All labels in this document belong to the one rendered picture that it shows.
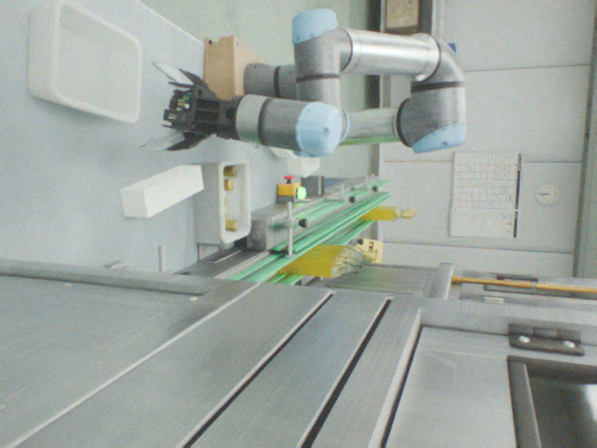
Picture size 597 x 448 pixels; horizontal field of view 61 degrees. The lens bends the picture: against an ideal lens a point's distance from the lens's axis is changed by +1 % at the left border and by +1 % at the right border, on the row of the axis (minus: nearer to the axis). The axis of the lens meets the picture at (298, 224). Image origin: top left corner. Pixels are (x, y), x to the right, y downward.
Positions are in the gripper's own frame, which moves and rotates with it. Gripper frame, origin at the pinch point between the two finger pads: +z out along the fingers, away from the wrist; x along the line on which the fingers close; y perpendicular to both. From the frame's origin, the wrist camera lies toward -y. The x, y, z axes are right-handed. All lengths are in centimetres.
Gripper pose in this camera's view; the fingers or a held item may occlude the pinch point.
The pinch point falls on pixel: (147, 106)
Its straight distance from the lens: 94.9
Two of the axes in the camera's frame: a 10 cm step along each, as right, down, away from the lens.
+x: -1.7, 9.8, 0.9
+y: -3.5, 0.2, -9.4
